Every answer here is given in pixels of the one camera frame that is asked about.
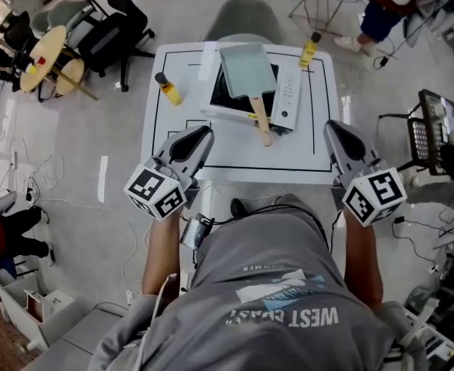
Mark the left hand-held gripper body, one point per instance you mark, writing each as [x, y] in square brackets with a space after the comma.
[161, 191]

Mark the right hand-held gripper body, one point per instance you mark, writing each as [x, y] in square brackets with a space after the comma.
[373, 193]

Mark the white induction stove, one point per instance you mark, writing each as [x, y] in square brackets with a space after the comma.
[288, 99]

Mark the pale green rectangular frying pan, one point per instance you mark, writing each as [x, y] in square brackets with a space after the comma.
[248, 70]

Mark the person's left forearm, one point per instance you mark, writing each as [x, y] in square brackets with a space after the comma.
[162, 253]

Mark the person's right forearm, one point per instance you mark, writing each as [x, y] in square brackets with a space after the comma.
[364, 261]

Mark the small device with screen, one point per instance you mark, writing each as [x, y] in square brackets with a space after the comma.
[194, 232]

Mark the white paper strip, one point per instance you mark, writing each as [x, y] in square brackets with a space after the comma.
[103, 178]

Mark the person's black shoe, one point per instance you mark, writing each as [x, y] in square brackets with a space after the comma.
[239, 207]

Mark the black control panel on stand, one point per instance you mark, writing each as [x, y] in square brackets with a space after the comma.
[437, 130]

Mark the yellow oil bottle black cap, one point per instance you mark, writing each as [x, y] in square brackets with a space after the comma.
[171, 90]
[308, 52]

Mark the person's grey printed shirt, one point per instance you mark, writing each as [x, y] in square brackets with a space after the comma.
[273, 292]

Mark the round wooden stool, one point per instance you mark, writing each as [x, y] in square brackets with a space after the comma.
[70, 76]

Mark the black office chair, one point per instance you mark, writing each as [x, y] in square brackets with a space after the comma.
[108, 39]

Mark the white open cabinet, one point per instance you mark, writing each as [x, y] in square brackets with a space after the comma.
[33, 307]

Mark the round wooden table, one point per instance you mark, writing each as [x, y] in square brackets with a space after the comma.
[43, 58]

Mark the grey shell chair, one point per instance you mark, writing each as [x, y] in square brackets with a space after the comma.
[244, 18]

